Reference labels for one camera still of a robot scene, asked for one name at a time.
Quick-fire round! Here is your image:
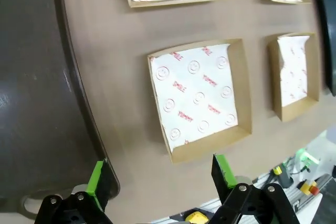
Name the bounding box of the dark brown plastic tray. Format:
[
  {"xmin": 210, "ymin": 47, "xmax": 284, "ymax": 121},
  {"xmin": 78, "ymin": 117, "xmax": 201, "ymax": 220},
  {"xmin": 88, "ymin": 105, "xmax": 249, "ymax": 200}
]
[{"xmin": 0, "ymin": 0, "xmax": 121, "ymax": 221}]

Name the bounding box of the left gripper left finger with green tip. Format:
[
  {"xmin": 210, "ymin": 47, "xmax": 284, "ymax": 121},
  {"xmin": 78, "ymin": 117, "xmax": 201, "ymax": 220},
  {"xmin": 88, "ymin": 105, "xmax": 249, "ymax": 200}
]
[{"xmin": 35, "ymin": 158, "xmax": 113, "ymax": 224}]

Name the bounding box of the yellow emergency stop box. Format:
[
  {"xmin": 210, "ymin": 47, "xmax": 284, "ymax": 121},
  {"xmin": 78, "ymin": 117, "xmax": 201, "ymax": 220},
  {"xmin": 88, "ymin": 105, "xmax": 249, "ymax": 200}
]
[{"xmin": 298, "ymin": 178, "xmax": 320, "ymax": 196}]

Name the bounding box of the left gripper right finger with green tip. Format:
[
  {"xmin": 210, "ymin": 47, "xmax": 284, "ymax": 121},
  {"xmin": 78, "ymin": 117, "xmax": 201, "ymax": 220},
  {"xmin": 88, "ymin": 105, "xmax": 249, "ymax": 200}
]
[{"xmin": 207, "ymin": 153, "xmax": 300, "ymax": 224}]

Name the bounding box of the small yellow object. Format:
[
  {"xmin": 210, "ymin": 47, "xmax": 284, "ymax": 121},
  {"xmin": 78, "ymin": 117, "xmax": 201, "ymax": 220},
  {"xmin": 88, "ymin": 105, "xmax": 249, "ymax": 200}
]
[{"xmin": 185, "ymin": 210, "xmax": 210, "ymax": 224}]

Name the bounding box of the black cylinder with yellow label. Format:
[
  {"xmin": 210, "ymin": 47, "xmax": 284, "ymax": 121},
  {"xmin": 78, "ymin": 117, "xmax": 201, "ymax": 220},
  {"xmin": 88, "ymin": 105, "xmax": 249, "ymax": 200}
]
[{"xmin": 272, "ymin": 163, "xmax": 294, "ymax": 188}]

